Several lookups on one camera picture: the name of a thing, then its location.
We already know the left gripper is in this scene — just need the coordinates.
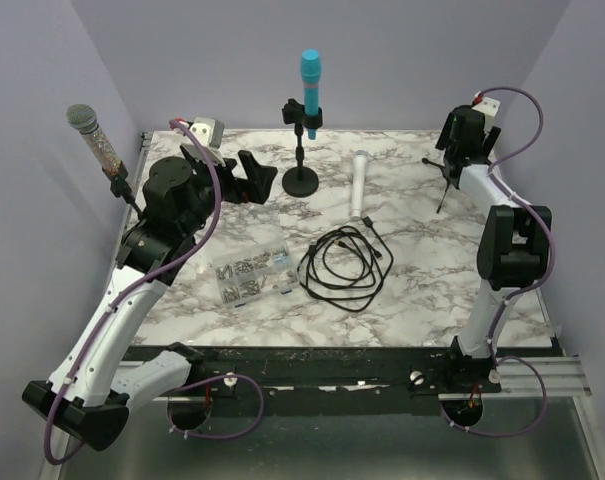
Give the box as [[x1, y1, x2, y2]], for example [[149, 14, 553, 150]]
[[182, 149, 277, 236]]

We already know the black tripod shock-mount stand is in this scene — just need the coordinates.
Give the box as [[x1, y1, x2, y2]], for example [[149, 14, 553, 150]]
[[421, 149, 463, 215]]

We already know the black round-base mic stand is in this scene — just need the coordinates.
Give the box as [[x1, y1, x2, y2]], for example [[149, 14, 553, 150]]
[[281, 98, 323, 198]]

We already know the black desk mic stand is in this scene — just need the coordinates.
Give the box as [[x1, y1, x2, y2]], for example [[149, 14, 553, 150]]
[[102, 163, 143, 220]]

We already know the white microphone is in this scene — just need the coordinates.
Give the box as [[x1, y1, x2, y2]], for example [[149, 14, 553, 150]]
[[350, 150, 368, 220]]

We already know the blue microphone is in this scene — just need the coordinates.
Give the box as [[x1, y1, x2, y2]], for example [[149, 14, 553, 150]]
[[300, 49, 322, 140]]

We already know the glitter silver microphone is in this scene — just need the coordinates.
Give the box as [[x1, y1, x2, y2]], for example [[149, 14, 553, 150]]
[[66, 104, 122, 177]]

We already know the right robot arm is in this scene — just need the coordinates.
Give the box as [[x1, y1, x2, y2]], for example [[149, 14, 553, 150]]
[[436, 103, 552, 392]]

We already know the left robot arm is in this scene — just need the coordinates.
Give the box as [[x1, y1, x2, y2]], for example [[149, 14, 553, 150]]
[[22, 147, 278, 451]]

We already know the clear plastic screw box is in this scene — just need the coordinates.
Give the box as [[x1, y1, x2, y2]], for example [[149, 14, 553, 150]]
[[201, 222, 298, 308]]

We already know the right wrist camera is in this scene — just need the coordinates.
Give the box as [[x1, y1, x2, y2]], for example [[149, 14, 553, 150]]
[[472, 95, 501, 134]]

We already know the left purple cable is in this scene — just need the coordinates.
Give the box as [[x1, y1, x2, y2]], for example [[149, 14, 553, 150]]
[[44, 117, 266, 466]]

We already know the coiled black usb cable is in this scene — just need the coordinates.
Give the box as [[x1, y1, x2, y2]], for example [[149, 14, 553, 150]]
[[298, 216, 396, 315]]

